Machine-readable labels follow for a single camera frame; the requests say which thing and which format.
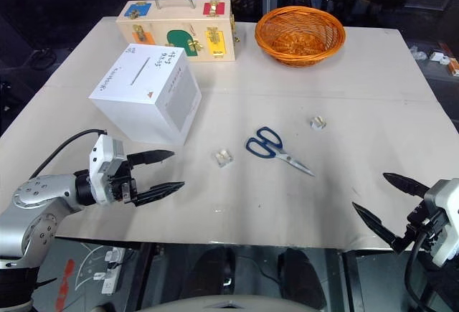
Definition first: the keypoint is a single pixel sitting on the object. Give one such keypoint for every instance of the orange wicker basket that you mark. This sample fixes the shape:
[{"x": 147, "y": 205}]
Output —
[{"x": 299, "y": 36}]

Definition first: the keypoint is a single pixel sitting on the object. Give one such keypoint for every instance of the dark rounded robot foot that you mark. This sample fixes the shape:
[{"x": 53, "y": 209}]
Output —
[
  {"x": 211, "y": 272},
  {"x": 301, "y": 276}
]

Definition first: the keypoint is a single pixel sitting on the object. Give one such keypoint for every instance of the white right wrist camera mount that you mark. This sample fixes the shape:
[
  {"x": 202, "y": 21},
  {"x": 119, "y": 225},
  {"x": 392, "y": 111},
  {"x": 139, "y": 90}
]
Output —
[{"x": 443, "y": 215}]

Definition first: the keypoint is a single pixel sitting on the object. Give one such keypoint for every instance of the grey robot torso front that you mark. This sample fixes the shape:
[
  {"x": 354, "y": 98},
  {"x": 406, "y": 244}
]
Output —
[{"x": 229, "y": 304}]

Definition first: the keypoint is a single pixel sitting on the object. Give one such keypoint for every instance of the white cardboard box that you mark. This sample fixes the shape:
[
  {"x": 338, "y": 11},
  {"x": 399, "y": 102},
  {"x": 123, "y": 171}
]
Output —
[{"x": 143, "y": 93}]

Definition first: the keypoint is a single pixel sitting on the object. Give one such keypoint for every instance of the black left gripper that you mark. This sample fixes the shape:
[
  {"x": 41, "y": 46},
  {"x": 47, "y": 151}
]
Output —
[{"x": 122, "y": 183}]

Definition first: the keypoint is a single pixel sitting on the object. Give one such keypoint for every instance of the small white and orange boxes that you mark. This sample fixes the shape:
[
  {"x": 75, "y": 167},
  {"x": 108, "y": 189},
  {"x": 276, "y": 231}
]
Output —
[{"x": 446, "y": 61}]

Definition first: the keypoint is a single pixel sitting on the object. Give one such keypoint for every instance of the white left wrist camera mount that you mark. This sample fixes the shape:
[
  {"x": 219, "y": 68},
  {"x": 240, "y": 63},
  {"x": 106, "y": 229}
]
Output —
[{"x": 104, "y": 161}]

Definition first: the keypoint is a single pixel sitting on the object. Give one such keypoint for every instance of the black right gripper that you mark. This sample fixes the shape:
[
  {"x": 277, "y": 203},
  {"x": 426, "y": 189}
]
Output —
[{"x": 423, "y": 223}]

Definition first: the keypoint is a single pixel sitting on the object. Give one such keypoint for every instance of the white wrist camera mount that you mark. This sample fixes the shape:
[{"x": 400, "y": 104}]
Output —
[
  {"x": 104, "y": 161},
  {"x": 443, "y": 215}
]

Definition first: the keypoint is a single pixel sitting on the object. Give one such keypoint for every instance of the wooden lock box with latches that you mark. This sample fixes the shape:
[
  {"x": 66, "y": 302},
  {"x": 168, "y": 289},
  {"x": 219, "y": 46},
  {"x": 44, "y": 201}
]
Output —
[{"x": 179, "y": 28}]

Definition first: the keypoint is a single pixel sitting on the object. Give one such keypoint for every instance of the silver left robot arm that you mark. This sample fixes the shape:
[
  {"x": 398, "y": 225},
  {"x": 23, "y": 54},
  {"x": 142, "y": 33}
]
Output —
[{"x": 34, "y": 204}]

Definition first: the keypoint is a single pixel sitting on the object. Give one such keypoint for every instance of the white power strip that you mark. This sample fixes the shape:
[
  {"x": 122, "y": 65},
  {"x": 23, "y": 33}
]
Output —
[{"x": 109, "y": 269}]

